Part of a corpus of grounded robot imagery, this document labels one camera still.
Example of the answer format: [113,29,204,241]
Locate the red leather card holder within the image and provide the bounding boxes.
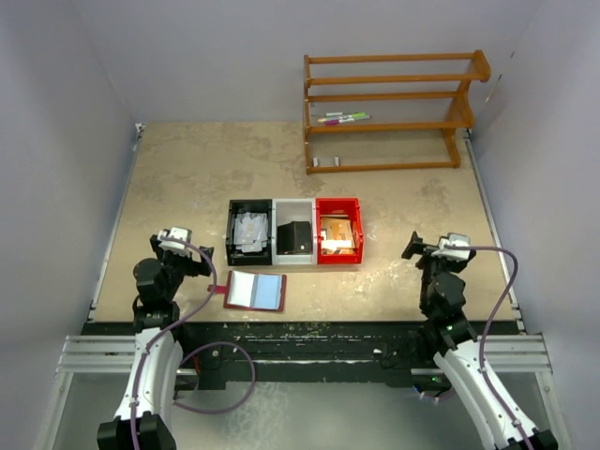
[215,270,287,313]

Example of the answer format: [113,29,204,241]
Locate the red plastic bin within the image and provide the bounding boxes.
[316,197,364,265]

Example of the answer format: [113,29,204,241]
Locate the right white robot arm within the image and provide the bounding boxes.
[401,232,559,449]

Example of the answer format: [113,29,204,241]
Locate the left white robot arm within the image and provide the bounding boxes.
[97,227,214,449]

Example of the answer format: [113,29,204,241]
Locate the silver cards pile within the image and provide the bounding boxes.
[233,212,269,253]

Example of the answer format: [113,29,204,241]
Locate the gold cards pile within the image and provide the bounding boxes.
[320,217,356,255]

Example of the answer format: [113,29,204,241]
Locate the black cards pile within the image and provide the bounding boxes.
[277,221,313,255]

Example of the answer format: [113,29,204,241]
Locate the black plastic bin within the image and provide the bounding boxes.
[225,199,275,266]

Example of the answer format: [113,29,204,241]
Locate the white plastic bin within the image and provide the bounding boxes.
[272,199,317,266]

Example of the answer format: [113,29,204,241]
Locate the wooden rack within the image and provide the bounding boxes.
[303,50,491,174]

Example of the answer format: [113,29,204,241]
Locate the green marker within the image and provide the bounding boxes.
[324,112,367,120]

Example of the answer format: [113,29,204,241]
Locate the purple marker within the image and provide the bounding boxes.
[322,114,371,126]

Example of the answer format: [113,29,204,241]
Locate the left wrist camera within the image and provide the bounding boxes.
[157,227,192,257]

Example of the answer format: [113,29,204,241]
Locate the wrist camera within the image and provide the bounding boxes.
[432,233,471,262]
[157,227,192,257]

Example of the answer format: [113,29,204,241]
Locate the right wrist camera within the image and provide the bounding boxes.
[432,233,471,262]

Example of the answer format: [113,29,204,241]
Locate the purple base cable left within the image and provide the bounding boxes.
[171,341,258,415]

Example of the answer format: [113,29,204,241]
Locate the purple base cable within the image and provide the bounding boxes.
[171,341,258,415]
[418,382,458,404]

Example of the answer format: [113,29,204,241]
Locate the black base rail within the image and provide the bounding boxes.
[83,320,521,390]

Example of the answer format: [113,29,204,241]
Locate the aluminium frame rail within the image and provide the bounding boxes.
[57,335,551,373]

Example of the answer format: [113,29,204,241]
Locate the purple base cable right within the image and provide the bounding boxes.
[418,382,458,404]

